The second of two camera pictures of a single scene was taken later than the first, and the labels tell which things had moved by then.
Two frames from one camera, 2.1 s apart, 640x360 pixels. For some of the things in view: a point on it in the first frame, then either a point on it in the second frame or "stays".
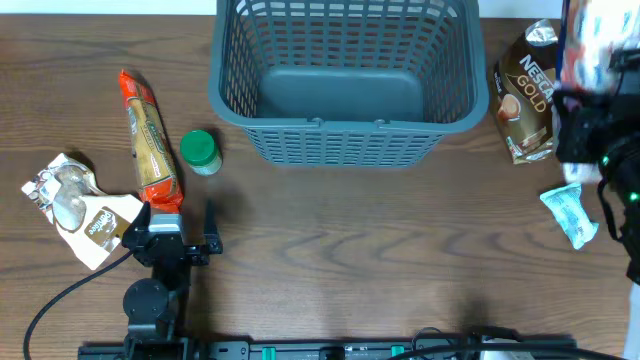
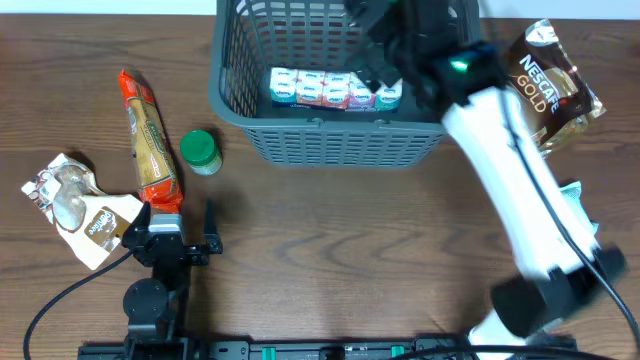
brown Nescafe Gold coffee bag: [525, 80] stays
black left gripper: [176, 248] stays
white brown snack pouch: [88, 221] stays
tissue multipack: [592, 32] → [330, 90]
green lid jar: [199, 148] stays
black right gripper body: [580, 128] → [382, 38]
